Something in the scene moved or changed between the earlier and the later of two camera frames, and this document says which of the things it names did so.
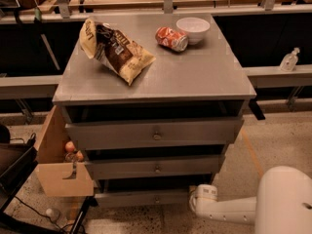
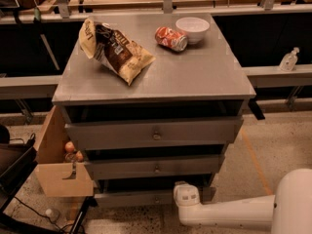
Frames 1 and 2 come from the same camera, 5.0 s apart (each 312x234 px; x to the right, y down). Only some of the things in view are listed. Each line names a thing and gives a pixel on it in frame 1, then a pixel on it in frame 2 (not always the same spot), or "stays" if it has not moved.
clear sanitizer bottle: [290, 60] stays
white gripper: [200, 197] to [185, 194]
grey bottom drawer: [145, 192] stays
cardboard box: [53, 169] stays
